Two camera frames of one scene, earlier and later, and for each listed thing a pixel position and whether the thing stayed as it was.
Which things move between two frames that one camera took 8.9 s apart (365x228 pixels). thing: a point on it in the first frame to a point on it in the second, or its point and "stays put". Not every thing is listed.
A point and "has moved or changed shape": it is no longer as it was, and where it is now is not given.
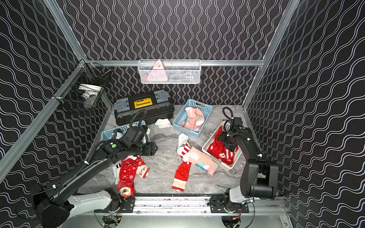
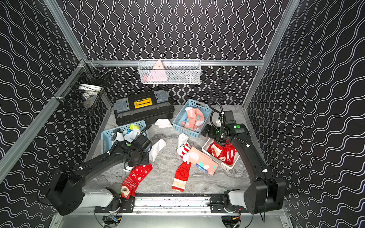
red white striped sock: (183, 169) stays put
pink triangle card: (158, 73) stays put
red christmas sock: (226, 156) has moved or changed shape
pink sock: (194, 120) stays put
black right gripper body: (228, 142) to (216, 134)
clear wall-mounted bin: (169, 71) stays put
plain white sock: (162, 123) stays put
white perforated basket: (227, 166) stays put
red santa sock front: (126, 185) has moved or changed shape
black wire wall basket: (85, 84) stays put
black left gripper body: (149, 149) to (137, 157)
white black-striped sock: (182, 139) stays put
